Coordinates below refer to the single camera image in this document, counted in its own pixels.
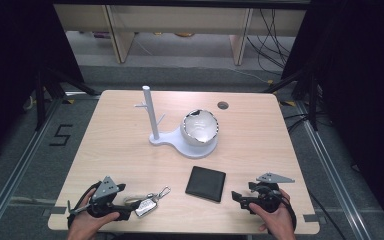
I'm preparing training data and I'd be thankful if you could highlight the silver car key with keyring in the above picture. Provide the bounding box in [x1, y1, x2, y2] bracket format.
[123, 185, 172, 219]

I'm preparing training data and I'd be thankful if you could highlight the person's left hand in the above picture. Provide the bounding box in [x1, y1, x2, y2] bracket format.
[66, 188, 121, 240]

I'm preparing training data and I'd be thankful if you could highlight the bundle of black cables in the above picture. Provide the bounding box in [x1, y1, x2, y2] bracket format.
[245, 8, 297, 77]

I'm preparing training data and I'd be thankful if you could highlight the black curtain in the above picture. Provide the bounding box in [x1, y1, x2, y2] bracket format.
[0, 0, 85, 169]
[280, 0, 384, 232]

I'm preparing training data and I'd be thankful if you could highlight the beige wooden desk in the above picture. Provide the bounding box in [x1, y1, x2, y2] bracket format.
[53, 3, 308, 67]

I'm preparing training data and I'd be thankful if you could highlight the white branched key stand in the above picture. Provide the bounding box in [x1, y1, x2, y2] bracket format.
[133, 85, 220, 160]

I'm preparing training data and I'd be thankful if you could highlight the black leather wallet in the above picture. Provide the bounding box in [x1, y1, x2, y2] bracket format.
[184, 165, 227, 204]

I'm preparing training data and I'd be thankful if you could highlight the aluminium floor rail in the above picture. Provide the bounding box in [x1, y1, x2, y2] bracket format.
[0, 97, 64, 240]
[294, 99, 384, 240]

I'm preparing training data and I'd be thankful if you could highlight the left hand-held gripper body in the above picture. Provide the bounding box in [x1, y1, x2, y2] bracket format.
[67, 175, 132, 221]

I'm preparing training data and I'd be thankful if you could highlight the black floor cable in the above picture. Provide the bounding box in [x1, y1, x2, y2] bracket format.
[307, 189, 348, 240]

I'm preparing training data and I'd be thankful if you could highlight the black metal stand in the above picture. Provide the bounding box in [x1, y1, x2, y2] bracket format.
[262, 67, 320, 132]
[34, 65, 98, 132]

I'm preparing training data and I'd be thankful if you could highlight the white floor cable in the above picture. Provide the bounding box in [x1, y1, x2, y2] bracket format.
[225, 65, 272, 85]

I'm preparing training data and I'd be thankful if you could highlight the black wrist strap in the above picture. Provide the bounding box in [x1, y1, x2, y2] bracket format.
[279, 194, 298, 232]
[66, 180, 102, 229]

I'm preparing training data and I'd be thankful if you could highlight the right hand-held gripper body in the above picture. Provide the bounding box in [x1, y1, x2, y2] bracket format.
[248, 172, 296, 215]

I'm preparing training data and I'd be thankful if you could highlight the person's right hand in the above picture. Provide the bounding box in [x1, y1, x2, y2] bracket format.
[248, 189, 298, 240]

